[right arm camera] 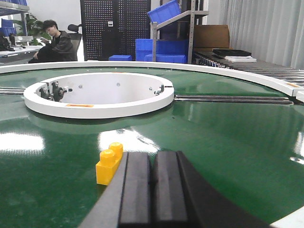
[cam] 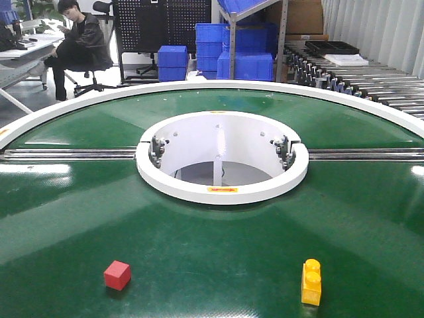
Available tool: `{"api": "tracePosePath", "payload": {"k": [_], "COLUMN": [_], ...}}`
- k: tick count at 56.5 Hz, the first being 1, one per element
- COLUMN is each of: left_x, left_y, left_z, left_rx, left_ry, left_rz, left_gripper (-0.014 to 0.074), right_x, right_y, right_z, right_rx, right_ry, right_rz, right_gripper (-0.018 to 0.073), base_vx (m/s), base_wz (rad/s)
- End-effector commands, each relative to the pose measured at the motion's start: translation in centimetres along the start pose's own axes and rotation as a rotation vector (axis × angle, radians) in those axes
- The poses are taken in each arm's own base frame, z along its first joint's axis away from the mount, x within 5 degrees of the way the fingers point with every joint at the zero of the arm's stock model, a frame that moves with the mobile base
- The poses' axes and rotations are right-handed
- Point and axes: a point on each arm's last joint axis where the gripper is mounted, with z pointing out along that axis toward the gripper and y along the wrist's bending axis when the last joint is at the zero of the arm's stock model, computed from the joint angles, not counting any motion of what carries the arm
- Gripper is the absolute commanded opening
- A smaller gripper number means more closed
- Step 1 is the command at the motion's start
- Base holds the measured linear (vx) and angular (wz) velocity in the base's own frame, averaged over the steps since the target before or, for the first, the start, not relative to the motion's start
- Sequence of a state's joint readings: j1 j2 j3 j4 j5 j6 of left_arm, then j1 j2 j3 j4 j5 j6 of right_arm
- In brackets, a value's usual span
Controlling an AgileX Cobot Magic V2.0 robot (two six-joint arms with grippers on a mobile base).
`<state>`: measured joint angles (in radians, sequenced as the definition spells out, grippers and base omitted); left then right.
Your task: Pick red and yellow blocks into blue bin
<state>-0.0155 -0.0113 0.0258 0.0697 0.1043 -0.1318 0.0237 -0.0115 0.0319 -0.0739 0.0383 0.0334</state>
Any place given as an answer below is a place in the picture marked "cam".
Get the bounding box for white inner ring hub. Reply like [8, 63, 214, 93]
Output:
[135, 111, 309, 205]

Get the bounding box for blue crate stack behind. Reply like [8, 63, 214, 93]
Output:
[195, 23, 227, 80]

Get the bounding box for large blue crate floor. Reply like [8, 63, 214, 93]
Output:
[216, 52, 274, 81]

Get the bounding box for black perforated pegboard stand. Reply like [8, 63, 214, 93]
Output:
[112, 0, 211, 84]

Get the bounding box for small blue stacked crates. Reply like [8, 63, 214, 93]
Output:
[158, 46, 188, 82]

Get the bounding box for red cube block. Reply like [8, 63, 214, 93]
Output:
[103, 260, 131, 291]

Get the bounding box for cardboard box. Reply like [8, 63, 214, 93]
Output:
[285, 1, 329, 40]

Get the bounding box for seated person in black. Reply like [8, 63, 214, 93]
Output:
[44, 0, 113, 101]

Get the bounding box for black compartment tray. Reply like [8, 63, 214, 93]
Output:
[305, 40, 360, 56]

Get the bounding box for metal shelf rack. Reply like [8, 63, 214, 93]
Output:
[217, 0, 289, 83]

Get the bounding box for white desk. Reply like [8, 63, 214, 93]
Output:
[1, 33, 64, 114]

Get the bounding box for yellow studded toy brick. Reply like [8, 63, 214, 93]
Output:
[301, 258, 322, 306]

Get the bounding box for black office chair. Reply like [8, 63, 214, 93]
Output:
[65, 1, 115, 97]

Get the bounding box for roller conveyor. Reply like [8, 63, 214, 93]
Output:
[284, 41, 423, 120]

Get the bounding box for white outer table rim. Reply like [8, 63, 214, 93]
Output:
[1, 81, 423, 149]

